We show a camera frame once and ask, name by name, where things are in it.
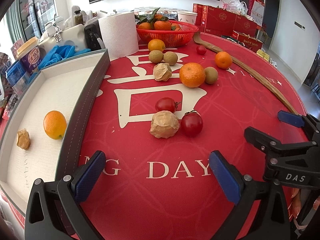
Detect red gift box with handle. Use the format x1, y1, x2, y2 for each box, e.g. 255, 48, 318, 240
232, 31, 263, 53

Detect wide red gift box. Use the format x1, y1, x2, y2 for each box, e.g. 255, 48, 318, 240
234, 15, 258, 34
204, 6, 237, 30

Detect red printed table mat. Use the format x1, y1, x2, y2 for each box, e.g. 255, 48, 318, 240
0, 31, 310, 240

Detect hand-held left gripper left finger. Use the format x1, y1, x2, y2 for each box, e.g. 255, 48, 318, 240
24, 150, 107, 240

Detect oval orange kumquat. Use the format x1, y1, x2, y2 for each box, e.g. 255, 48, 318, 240
43, 110, 67, 140

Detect white plastic jug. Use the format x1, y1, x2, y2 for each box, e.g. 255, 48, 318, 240
39, 16, 87, 52

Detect long wooden stick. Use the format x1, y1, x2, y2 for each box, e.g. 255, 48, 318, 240
192, 34, 298, 115

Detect red plastic basket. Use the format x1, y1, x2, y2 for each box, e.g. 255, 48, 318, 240
136, 21, 199, 47

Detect narrow red gift box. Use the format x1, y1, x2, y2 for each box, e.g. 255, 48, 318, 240
192, 3, 208, 28

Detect blue rubber gloves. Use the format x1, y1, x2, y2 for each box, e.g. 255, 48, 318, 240
29, 45, 92, 80

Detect round orange citrus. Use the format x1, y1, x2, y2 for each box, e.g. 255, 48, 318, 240
148, 39, 166, 53

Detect wall calendar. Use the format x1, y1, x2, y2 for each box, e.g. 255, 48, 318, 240
251, 0, 265, 27

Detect grey tray with white lining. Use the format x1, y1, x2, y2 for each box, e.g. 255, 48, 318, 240
0, 49, 111, 218

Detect large mandarin orange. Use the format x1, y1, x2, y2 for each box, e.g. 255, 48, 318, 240
179, 62, 206, 88

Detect clear plastic bag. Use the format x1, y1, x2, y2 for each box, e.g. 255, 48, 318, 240
221, 0, 248, 15

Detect yellow green small boxes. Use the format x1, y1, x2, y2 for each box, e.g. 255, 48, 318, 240
256, 49, 270, 60

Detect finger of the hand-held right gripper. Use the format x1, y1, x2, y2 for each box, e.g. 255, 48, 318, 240
277, 110, 320, 142
244, 127, 317, 157

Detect white paper towel roll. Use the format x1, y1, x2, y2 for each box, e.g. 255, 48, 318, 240
98, 11, 140, 60

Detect black electronic device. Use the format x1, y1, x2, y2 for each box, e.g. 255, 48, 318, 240
84, 24, 105, 50

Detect dark glass bottle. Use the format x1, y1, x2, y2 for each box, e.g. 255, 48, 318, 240
74, 9, 84, 27

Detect purple drink cup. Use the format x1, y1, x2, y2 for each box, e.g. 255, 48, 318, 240
16, 37, 43, 75

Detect brown longan fruit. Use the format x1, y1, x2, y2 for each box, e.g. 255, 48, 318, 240
149, 50, 164, 63
204, 67, 218, 84
163, 51, 178, 65

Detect person's right hand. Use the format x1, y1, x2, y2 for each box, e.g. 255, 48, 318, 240
291, 189, 301, 228

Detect dry physalis husk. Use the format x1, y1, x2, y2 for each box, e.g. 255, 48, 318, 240
150, 110, 180, 138
17, 129, 31, 150
153, 63, 172, 82

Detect blue packet box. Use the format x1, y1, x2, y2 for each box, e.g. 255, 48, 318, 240
5, 60, 30, 93

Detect white paper cup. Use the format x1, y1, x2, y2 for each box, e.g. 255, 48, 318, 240
177, 11, 198, 26

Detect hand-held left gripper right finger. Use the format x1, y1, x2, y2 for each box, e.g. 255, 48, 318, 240
209, 150, 292, 240

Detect glass door cabinet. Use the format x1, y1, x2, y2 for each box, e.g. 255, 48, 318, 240
10, 0, 57, 43

